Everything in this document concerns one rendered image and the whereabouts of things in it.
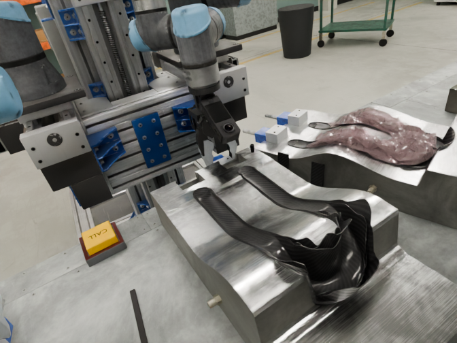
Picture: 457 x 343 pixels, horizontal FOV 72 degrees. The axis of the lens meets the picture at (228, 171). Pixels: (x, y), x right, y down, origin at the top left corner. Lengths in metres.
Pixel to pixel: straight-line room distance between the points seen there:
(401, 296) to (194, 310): 0.31
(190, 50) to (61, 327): 0.55
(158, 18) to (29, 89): 0.39
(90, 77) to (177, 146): 0.37
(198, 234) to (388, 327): 0.30
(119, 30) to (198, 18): 0.48
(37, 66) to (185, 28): 0.46
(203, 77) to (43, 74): 0.47
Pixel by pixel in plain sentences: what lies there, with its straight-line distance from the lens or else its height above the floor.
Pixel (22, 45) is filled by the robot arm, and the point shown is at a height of 1.16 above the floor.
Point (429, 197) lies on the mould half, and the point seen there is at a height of 0.85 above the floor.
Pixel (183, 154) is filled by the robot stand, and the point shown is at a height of 0.72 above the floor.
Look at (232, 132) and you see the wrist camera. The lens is 0.66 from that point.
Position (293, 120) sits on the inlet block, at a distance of 0.90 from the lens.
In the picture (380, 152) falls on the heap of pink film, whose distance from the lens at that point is 0.71.
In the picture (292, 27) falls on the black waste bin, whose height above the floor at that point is 0.41.
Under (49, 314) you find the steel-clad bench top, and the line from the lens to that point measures 0.68.
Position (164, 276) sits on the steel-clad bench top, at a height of 0.80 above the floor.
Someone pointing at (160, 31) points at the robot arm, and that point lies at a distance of 0.79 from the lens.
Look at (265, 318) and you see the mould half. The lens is 0.41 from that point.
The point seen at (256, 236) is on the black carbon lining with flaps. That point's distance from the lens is 0.51.
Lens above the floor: 1.26
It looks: 33 degrees down
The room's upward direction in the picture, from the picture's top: 10 degrees counter-clockwise
